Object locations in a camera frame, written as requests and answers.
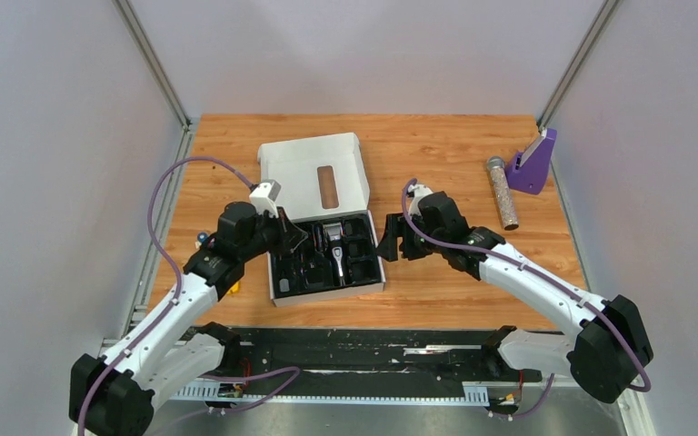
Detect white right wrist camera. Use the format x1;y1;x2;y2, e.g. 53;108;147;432
406;183;433;216

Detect glittery silver cylinder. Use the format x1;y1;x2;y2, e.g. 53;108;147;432
486;156;519;231

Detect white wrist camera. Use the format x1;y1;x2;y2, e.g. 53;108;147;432
406;183;433;216
249;180;282;218

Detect black silver hair clipper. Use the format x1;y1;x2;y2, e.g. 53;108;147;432
323;223;346;286

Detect small clear oil bottle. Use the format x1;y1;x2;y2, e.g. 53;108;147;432
279;278;291;293

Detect red blue toy block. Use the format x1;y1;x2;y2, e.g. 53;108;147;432
195;232;215;249

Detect purple wedge stand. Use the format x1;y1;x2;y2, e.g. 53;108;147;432
504;128;557;195

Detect white box with black tray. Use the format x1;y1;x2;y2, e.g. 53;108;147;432
257;133;386;307

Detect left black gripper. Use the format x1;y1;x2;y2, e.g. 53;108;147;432
239;205;307;261

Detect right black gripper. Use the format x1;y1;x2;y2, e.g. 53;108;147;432
375;213;445;263

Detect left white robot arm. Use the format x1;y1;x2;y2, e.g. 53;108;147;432
69;202;308;435

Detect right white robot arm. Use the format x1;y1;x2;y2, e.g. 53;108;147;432
376;180;653;403

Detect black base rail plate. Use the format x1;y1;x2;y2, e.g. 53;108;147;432
208;327;550;401

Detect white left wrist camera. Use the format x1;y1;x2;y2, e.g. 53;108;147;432
249;180;282;218

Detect yellow plastic triangle toy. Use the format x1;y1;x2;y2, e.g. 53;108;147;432
227;282;241;294

